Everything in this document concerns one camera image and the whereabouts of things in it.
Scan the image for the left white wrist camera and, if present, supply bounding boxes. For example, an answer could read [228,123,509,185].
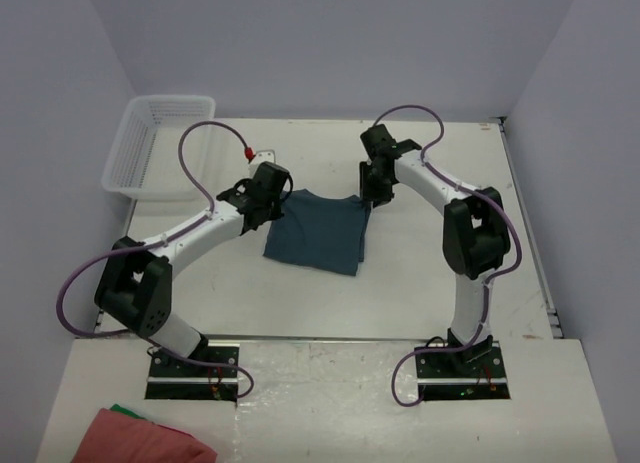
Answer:
[252,149,276,164]

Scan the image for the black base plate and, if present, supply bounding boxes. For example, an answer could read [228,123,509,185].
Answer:
[415,343,511,402]
[144,340,240,400]

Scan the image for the white plastic basket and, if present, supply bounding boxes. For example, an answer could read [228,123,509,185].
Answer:
[101,95,216,201]

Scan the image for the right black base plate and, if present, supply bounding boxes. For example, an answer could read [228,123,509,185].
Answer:
[415,343,511,402]

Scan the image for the blue-grey t shirt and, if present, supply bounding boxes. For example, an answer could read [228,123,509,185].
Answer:
[263,189,371,276]

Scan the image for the folded green t shirt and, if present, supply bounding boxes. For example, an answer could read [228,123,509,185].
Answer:
[109,404,147,421]

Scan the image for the folded pink t shirt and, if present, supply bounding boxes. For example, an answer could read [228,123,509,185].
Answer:
[71,409,218,462]

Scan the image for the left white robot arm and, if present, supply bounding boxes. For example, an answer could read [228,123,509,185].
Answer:
[94,162,293,359]

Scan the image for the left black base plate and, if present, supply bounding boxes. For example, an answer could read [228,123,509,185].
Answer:
[144,340,240,400]

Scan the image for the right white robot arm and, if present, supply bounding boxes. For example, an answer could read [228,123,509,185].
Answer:
[359,124,511,362]

